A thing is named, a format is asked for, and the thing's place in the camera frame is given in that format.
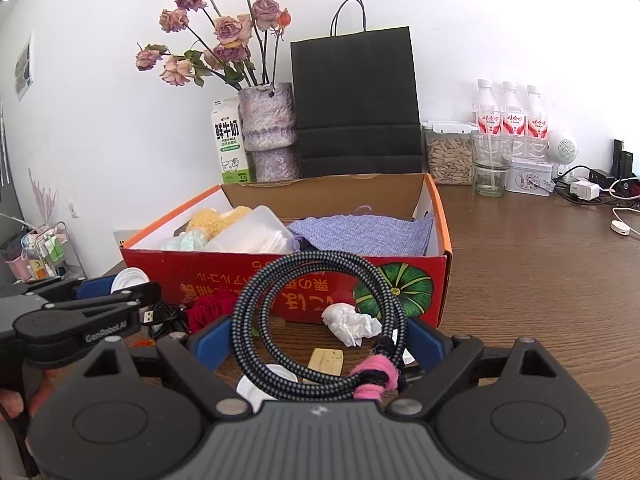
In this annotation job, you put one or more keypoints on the white power adapter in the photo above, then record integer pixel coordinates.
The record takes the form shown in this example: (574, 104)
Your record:
(586, 191)

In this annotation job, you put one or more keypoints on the white wall vent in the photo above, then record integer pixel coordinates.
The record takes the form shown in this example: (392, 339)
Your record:
(125, 237)

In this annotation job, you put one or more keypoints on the white printed tin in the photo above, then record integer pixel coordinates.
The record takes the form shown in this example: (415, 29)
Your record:
(529, 177)

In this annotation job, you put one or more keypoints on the white round speaker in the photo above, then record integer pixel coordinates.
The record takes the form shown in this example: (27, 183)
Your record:
(564, 146)

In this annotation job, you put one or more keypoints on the black upright device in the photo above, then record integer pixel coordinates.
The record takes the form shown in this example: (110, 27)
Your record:
(623, 157)

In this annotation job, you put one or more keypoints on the black charging dock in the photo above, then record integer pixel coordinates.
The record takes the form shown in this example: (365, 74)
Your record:
(601, 178)

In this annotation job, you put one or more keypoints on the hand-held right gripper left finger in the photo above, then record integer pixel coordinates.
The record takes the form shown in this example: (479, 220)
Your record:
(215, 342)

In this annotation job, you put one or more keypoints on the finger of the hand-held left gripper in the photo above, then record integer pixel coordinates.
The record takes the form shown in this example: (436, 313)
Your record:
(97, 288)
(135, 297)

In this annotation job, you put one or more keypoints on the person's left hand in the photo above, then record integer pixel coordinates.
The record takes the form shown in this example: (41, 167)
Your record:
(12, 405)

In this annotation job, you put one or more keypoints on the red printed cardboard box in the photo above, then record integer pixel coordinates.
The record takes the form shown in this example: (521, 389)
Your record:
(200, 275)

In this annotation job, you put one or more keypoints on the crumpled white tissue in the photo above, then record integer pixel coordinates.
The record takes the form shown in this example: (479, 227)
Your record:
(350, 322)

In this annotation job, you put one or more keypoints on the metal storage rack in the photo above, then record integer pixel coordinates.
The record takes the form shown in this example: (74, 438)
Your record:
(42, 255)

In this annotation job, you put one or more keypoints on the white wall outlet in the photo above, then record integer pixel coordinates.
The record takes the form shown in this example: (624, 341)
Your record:
(74, 209)

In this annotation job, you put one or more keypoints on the white plastic lid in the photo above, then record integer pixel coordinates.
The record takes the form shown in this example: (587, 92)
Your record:
(250, 385)
(129, 280)

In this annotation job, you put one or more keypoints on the clear plastic container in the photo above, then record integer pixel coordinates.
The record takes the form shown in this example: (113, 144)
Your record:
(255, 232)

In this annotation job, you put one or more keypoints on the clear jar of seeds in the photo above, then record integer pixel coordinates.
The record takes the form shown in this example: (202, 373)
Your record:
(448, 160)

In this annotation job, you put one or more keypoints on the clear drinking glass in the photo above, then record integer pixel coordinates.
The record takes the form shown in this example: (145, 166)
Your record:
(491, 170)

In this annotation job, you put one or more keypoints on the black paper bag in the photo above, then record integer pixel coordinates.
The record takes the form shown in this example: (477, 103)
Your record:
(355, 95)

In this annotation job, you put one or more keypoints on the dark red cloth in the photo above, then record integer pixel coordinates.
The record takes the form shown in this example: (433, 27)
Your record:
(210, 310)

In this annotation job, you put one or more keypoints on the wall poster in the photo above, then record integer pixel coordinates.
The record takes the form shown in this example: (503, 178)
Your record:
(24, 67)

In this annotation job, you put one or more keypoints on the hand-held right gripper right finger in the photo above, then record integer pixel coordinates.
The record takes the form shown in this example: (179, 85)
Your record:
(431, 345)

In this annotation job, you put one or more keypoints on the tan rectangular block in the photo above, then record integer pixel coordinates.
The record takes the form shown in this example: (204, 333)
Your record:
(326, 360)

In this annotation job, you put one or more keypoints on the purple fabric pouch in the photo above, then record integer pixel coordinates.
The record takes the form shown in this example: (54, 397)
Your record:
(360, 235)

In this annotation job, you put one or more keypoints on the green plastic bag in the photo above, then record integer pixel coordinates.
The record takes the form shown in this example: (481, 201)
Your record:
(182, 242)

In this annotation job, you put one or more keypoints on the white and tan plush toy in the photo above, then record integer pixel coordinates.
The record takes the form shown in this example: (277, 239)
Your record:
(215, 222)

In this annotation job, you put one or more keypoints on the dried pink roses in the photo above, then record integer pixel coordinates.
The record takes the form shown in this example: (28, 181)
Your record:
(227, 30)

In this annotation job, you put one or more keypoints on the mottled purple vase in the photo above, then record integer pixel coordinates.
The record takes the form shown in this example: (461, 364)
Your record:
(267, 125)

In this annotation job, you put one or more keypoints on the green and white milk carton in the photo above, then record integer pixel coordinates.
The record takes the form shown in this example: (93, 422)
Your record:
(230, 145)

